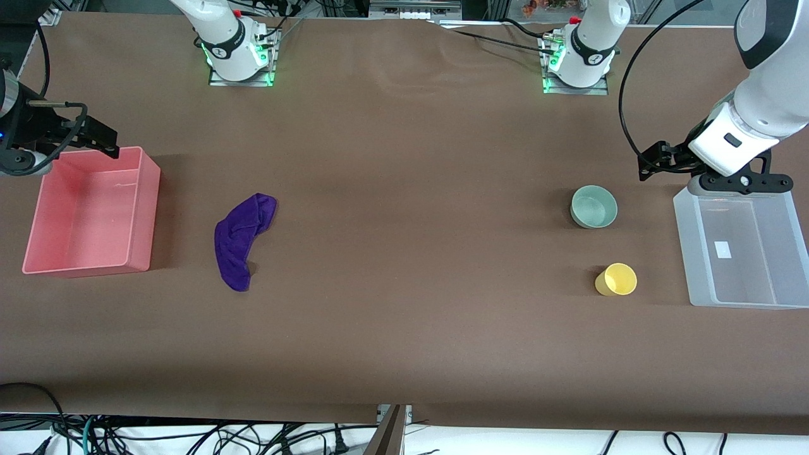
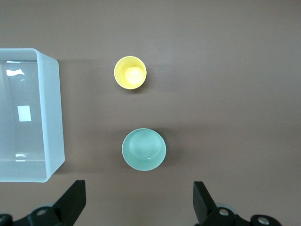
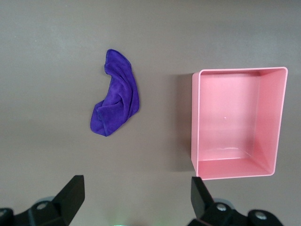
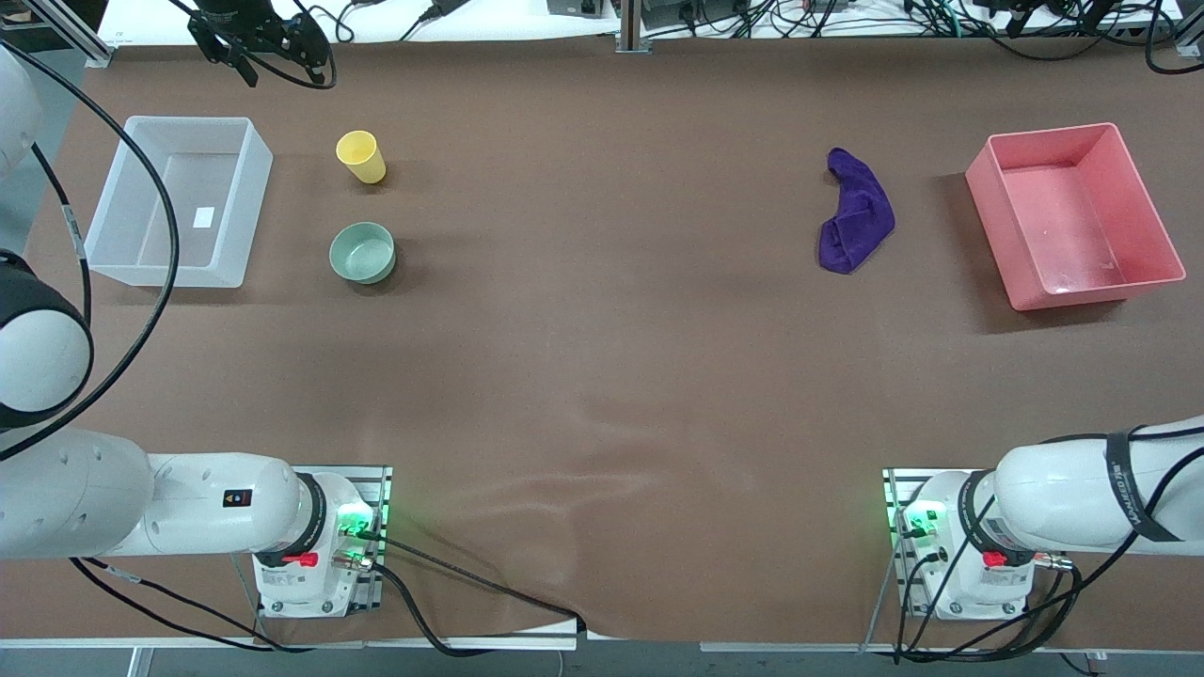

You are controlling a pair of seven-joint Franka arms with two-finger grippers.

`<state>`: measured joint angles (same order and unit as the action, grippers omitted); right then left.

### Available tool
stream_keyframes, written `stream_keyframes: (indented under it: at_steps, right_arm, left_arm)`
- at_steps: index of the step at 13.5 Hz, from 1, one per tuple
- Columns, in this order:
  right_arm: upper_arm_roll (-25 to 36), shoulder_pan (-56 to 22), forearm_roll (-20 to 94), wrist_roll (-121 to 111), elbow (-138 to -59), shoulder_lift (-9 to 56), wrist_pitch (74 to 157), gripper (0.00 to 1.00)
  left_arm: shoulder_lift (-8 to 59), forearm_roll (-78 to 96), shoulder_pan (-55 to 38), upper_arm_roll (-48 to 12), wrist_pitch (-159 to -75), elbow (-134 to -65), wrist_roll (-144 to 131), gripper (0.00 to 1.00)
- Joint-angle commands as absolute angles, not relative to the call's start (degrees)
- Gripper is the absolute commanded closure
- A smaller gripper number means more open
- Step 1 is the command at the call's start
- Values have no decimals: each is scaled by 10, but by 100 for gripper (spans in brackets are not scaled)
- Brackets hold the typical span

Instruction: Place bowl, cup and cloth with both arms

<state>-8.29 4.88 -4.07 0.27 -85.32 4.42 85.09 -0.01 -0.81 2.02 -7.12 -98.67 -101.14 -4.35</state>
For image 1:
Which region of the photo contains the pale green bowl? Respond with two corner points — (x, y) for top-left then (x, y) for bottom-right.
(570, 185), (618, 229)

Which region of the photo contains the purple cloth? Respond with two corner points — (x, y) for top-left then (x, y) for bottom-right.
(214, 193), (278, 293)

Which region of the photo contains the yellow plastic cup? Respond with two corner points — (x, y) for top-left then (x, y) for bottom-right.
(594, 263), (638, 297)

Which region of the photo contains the pink plastic bin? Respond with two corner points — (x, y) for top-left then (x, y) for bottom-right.
(22, 146), (161, 278)

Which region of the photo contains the clear plastic bin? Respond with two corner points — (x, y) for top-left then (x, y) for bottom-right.
(673, 186), (809, 310)

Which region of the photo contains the orange object behind table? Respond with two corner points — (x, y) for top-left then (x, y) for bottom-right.
(523, 0), (571, 17)

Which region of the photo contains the black left camera mount bracket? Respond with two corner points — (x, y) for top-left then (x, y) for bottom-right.
(698, 149), (794, 194)

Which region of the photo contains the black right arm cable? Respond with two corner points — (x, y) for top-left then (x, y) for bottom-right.
(25, 22), (89, 162)

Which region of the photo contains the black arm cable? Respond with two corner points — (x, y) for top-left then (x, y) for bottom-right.
(25, 22), (89, 162)
(618, 0), (706, 173)

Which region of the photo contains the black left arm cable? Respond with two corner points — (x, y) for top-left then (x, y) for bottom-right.
(618, 0), (706, 173)

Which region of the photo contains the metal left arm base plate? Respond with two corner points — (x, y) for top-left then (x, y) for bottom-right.
(540, 35), (609, 96)

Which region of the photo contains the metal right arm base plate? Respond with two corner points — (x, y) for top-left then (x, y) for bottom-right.
(209, 25), (277, 87)

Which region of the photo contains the black cable on table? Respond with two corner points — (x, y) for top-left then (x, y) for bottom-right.
(436, 18), (560, 58)

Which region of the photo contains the thick black floor cable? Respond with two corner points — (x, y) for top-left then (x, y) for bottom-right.
(0, 382), (67, 440)

